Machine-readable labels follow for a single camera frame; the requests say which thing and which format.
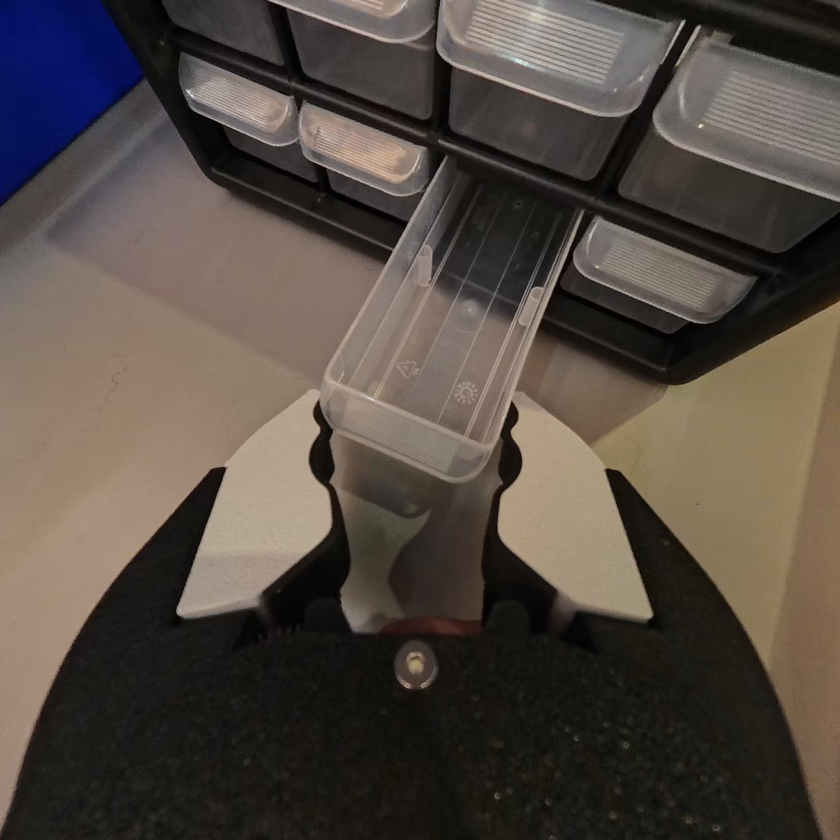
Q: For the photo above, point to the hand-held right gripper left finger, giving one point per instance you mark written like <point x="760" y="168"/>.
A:
<point x="256" y="538"/>

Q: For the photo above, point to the black drawer cabinet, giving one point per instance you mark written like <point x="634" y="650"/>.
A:
<point x="656" y="361"/>

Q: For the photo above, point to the clear plastic drawer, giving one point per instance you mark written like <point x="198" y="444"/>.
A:
<point x="407" y="439"/>

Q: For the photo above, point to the blue plastic bin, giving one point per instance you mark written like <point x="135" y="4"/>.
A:
<point x="52" y="79"/>

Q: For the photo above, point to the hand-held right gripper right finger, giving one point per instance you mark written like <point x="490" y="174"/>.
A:
<point x="571" y="538"/>

